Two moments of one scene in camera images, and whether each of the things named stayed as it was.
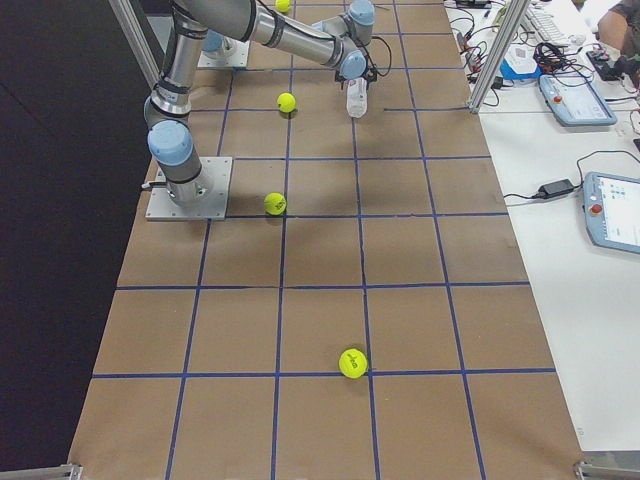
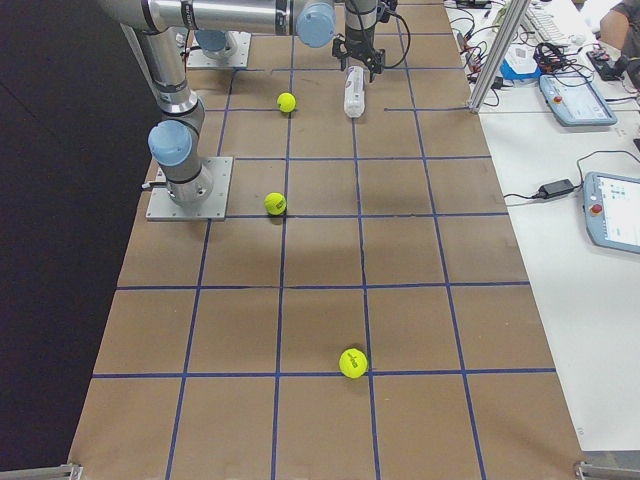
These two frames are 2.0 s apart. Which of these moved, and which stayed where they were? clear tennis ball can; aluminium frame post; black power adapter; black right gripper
Moved: black right gripper
Stayed: clear tennis ball can; black power adapter; aluminium frame post
